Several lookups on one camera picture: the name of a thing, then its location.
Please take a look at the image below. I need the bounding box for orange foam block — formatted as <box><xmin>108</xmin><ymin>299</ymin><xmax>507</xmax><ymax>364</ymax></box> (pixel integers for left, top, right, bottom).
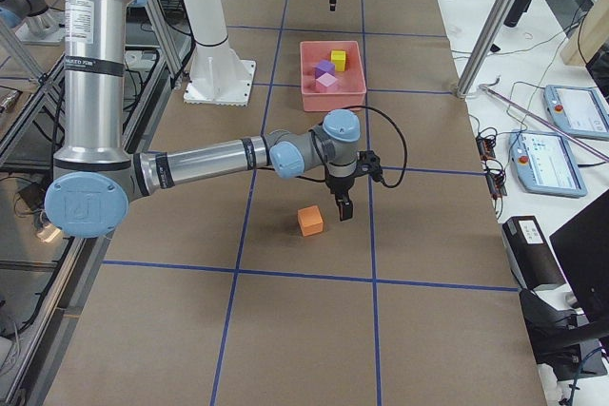
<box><xmin>297</xmin><ymin>205</ymin><xmax>324</xmax><ymax>237</ymax></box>

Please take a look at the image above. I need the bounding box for yellow foam block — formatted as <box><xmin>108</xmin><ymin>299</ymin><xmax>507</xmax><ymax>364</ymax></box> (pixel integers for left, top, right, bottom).
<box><xmin>330</xmin><ymin>49</ymin><xmax>347</xmax><ymax>72</ymax></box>

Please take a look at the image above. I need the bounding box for purple foam block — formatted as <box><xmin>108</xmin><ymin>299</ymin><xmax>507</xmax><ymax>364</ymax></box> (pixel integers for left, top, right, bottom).
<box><xmin>314</xmin><ymin>59</ymin><xmax>336</xmax><ymax>79</ymax></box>

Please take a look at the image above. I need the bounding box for light pink foam block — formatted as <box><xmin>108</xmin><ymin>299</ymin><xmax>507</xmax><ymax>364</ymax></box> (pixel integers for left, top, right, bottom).
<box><xmin>315</xmin><ymin>72</ymin><xmax>339</xmax><ymax>93</ymax></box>

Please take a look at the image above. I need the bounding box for pink plastic bin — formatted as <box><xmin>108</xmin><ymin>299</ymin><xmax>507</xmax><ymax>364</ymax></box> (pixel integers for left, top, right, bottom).
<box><xmin>300</xmin><ymin>41</ymin><xmax>367</xmax><ymax>112</ymax></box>

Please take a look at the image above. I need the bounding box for metal grabber stick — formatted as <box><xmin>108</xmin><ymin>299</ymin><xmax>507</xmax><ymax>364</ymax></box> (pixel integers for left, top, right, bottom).
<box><xmin>478</xmin><ymin>84</ymin><xmax>609</xmax><ymax>164</ymax></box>

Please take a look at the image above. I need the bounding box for black bottle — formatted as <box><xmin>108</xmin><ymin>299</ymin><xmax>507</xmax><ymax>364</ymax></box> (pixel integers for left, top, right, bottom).
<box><xmin>503</xmin><ymin>0</ymin><xmax>532</xmax><ymax>28</ymax></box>

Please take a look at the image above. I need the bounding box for black box device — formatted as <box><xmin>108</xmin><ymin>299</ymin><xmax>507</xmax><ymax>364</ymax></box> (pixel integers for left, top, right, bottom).
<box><xmin>501</xmin><ymin>216</ymin><xmax>566</xmax><ymax>291</ymax></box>

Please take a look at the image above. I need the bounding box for blue teach pendant near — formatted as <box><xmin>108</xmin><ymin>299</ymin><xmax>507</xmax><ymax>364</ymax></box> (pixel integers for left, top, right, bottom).
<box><xmin>508</xmin><ymin>130</ymin><xmax>587</xmax><ymax>198</ymax></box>

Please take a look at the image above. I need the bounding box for blue teach pendant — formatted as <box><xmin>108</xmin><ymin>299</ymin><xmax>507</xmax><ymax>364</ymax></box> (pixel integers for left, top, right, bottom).
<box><xmin>543</xmin><ymin>85</ymin><xmax>608</xmax><ymax>141</ymax></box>
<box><xmin>508</xmin><ymin>130</ymin><xmax>587</xmax><ymax>198</ymax></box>

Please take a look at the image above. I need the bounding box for black monitor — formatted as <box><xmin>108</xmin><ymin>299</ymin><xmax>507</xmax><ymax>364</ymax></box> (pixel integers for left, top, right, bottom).
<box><xmin>550</xmin><ymin>191</ymin><xmax>608</xmax><ymax>321</ymax></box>

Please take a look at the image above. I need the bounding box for blue teach pendant far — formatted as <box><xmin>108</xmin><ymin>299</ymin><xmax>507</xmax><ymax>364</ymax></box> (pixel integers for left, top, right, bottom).
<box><xmin>543</xmin><ymin>85</ymin><xmax>608</xmax><ymax>141</ymax></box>

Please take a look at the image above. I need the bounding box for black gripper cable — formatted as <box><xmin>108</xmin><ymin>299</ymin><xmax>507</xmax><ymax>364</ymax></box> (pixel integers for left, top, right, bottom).
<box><xmin>294</xmin><ymin>105</ymin><xmax>408</xmax><ymax>189</ymax></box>

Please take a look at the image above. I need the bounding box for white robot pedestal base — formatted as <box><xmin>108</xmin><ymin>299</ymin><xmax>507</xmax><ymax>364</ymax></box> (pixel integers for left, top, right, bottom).
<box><xmin>184</xmin><ymin>0</ymin><xmax>256</xmax><ymax>106</ymax></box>

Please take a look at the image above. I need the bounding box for aluminium frame post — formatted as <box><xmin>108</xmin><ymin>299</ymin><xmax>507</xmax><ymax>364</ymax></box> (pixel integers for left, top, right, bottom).
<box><xmin>455</xmin><ymin>0</ymin><xmax>515</xmax><ymax>99</ymax></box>

